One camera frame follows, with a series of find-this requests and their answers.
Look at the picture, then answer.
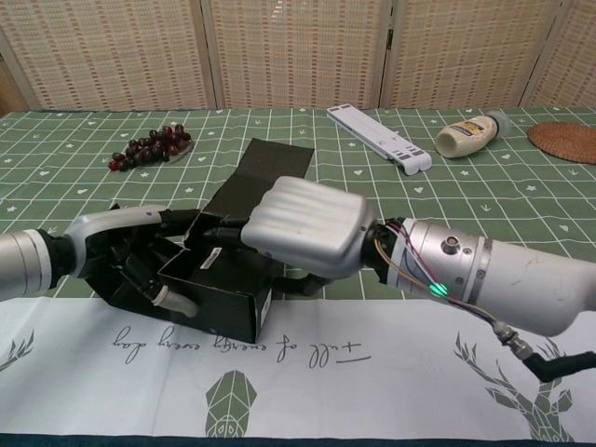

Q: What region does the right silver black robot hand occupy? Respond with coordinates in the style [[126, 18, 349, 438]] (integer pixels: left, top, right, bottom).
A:
[[204, 175, 373, 297]]

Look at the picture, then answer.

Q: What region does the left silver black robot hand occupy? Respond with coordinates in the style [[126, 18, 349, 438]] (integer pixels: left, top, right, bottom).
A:
[[62, 204, 220, 320]]

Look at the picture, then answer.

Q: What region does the black foldable cardboard box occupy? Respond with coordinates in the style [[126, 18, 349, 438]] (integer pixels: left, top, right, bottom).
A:
[[90, 137, 314, 344]]

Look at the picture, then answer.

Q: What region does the dark red grape bunch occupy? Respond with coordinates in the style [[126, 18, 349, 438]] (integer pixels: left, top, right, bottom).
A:
[[107, 124, 194, 172]]

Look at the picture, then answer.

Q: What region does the white folding stand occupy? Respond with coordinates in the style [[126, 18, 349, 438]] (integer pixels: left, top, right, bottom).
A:
[[325, 104, 432, 177]]

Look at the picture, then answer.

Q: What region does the green white grid tablecloth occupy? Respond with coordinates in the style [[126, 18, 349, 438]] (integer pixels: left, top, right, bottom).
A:
[[0, 106, 596, 441]]

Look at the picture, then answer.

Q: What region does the brown wooden door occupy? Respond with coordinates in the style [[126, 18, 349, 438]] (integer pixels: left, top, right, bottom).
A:
[[0, 55, 28, 114]]

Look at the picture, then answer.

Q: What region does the beige bamboo folding screen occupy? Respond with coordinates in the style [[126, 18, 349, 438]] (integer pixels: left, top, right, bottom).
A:
[[0, 0, 596, 113]]

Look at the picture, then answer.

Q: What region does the cream mayonnaise squeeze bottle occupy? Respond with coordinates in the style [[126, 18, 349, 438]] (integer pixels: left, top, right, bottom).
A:
[[435, 110, 513, 160]]

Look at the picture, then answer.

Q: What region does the round brown woven coaster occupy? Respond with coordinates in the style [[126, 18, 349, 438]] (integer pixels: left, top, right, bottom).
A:
[[526, 121, 596, 165]]

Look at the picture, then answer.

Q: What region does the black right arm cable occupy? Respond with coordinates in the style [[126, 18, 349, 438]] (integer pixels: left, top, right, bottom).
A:
[[493, 320, 596, 384]]

